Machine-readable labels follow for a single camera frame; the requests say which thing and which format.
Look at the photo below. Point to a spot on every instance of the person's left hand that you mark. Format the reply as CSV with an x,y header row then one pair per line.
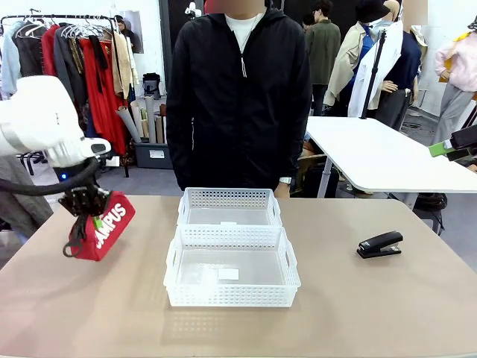
x,y
284,191

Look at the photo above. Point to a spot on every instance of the red campus pencil pouch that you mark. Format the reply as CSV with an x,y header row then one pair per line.
x,y
115,220

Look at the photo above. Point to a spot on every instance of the mannequin with beige coat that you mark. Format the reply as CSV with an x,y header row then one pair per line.
x,y
344,71

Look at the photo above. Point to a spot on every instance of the bundle of paper rolls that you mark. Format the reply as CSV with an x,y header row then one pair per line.
x,y
149,119

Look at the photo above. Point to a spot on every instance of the silver wristwatch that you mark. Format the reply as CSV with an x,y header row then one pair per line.
x,y
285,180

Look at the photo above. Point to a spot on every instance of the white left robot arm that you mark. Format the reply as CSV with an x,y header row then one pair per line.
x,y
33,112

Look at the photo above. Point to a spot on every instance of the long red hanging dress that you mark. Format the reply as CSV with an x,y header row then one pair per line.
x,y
108,115

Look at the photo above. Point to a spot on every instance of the black clothes rack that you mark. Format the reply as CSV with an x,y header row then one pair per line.
x,y
74,17

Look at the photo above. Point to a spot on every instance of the black tripod pole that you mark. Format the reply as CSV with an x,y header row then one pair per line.
x,y
374,74

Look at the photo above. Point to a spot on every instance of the black backpack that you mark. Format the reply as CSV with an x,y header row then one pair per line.
x,y
151,85

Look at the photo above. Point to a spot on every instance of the beige hanging garment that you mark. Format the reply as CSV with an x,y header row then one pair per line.
x,y
123,63

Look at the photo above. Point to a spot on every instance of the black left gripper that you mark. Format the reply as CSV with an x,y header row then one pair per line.
x,y
83,201

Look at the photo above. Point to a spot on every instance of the mannequin with navy top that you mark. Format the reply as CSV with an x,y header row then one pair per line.
x,y
408,63

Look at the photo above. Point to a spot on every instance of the mannequin with pink sweater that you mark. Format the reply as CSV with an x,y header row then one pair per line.
x,y
456,74

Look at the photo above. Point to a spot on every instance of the grey draped fabric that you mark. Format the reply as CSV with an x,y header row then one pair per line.
x,y
22,209

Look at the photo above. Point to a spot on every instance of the white perforated plastic basket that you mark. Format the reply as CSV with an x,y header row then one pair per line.
x,y
231,294
227,197

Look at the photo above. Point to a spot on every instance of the light blue hanging garment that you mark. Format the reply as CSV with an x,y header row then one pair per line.
x,y
9,56

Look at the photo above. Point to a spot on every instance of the red hanging jacket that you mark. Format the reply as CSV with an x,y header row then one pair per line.
x,y
49,48

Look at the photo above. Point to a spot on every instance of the black stapler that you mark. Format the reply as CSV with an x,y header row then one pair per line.
x,y
380,242

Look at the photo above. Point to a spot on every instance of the grey storage bin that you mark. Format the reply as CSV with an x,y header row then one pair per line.
x,y
153,154

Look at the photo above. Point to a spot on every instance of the dark grey hanging coat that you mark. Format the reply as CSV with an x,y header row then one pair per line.
x,y
31,52

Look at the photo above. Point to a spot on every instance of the black bag under table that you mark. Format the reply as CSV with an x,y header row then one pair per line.
x,y
432,209

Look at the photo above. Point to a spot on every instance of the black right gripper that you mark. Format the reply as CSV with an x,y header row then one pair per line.
x,y
466,139

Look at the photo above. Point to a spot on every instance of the mannequin with white shirt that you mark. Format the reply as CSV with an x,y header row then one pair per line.
x,y
363,78

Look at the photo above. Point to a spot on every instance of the person in black jacket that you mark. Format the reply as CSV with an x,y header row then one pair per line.
x,y
238,112

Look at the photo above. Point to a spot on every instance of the person in olive shirt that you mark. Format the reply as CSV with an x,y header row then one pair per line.
x,y
323,52

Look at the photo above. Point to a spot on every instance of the white folding table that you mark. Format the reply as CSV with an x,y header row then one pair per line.
x,y
372,156

